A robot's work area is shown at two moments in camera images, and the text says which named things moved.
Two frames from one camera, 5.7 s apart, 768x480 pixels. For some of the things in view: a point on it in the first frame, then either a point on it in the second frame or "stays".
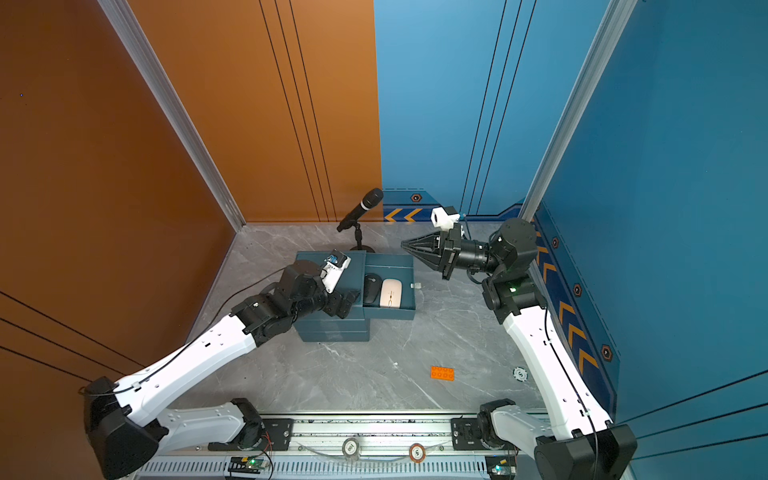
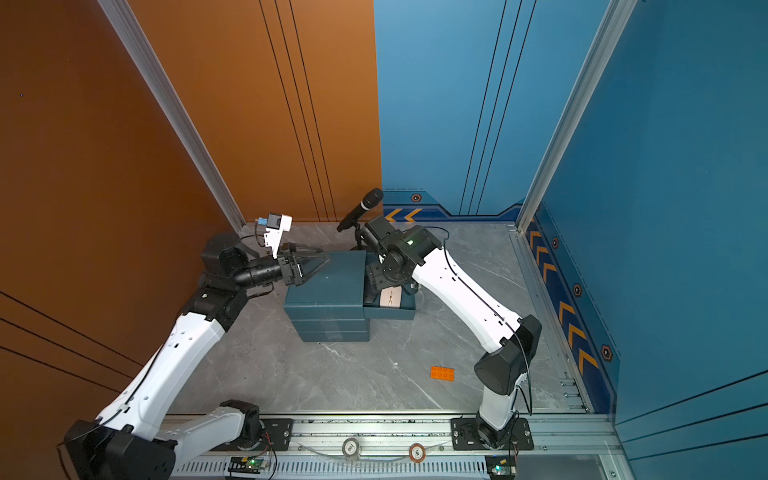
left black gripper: x=335 y=308 -> x=293 y=275
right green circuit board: x=501 y=466 stays
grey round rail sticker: x=350 y=447 stays
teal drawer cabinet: x=318 y=326 stays
